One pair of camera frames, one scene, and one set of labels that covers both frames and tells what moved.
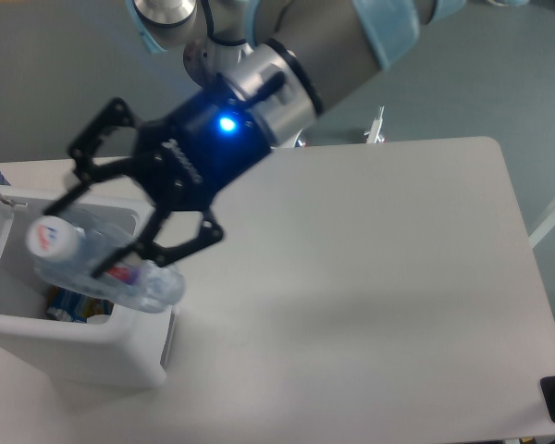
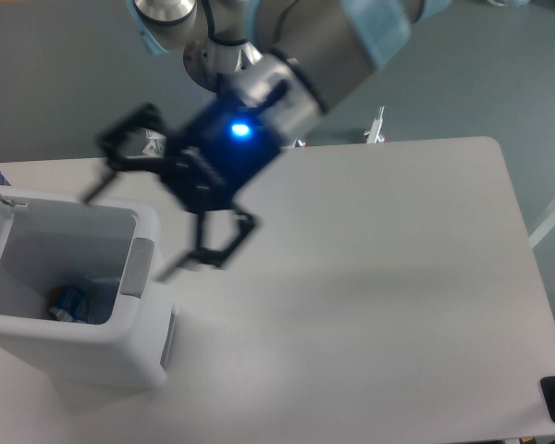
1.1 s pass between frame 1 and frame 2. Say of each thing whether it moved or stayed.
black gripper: moved
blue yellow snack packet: stayed
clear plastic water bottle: moved
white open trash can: stayed
